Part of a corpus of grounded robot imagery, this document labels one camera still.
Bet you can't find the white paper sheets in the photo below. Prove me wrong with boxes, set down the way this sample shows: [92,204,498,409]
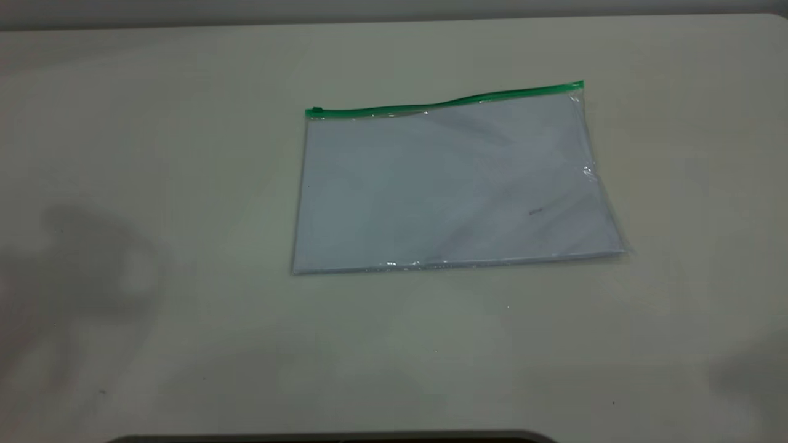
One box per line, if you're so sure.
[294,98,624,273]

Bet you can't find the clear plastic bag green zipper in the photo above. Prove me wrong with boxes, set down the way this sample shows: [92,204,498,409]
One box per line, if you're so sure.
[291,80,629,276]

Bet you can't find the black rounded base panel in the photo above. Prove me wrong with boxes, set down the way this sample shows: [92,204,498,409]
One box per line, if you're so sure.
[105,430,558,443]

